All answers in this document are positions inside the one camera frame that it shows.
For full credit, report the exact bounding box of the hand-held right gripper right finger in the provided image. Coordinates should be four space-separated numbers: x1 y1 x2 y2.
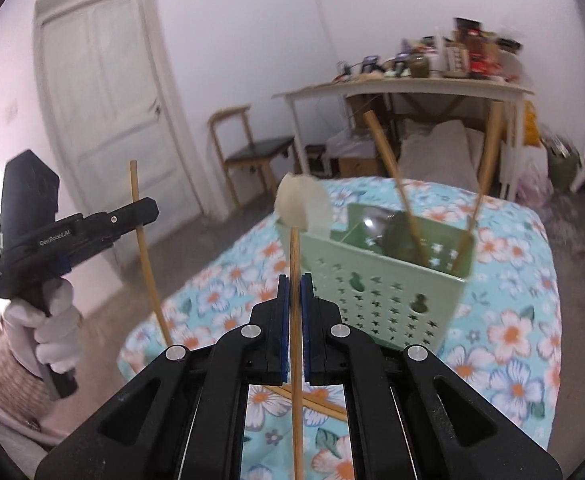
301 272 563 480

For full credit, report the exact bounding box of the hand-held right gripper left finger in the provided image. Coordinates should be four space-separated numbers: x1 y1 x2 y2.
35 275 290 480

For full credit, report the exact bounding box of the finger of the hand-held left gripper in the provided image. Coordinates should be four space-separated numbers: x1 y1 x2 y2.
80 198 160 241

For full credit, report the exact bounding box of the green perforated utensil holder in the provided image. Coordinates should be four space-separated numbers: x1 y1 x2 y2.
277 202 478 354

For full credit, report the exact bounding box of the metal spoon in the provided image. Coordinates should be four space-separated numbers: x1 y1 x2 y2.
385 211 424 264
365 212 391 249

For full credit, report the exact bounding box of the cream plastic spoon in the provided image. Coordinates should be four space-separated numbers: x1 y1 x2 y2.
276 174 332 237

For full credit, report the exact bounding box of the person's left forearm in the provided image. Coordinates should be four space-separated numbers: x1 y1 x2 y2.
0 337 49 442

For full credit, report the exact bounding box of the person's left hand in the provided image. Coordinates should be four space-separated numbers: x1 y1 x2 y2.
3 279 83 376

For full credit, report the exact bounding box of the white panel door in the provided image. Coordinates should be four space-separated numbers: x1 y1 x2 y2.
34 0 209 272

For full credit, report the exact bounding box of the wooden chair black seat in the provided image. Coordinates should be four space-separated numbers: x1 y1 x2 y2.
208 105 298 212

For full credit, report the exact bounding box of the floral blue blanket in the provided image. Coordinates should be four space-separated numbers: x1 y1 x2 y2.
117 177 563 480

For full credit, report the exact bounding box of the beige sack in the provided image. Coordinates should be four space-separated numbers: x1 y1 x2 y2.
399 120 493 186

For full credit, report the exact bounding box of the long wooden desk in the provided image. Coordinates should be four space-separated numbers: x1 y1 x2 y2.
271 77 535 202

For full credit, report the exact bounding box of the pink plastic bag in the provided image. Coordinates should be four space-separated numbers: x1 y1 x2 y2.
517 160 553 202

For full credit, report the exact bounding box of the green glass jar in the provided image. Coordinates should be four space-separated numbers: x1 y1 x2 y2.
406 54 431 79

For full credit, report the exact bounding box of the green bag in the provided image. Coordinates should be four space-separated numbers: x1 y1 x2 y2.
545 135 583 191

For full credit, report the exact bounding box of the yellow plastic bag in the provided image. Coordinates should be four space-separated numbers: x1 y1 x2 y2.
522 101 543 147

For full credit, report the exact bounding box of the red bottle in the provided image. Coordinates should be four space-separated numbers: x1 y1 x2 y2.
465 30 489 77

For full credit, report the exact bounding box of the white leaning carton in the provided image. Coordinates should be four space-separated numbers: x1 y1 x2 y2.
569 125 585 194

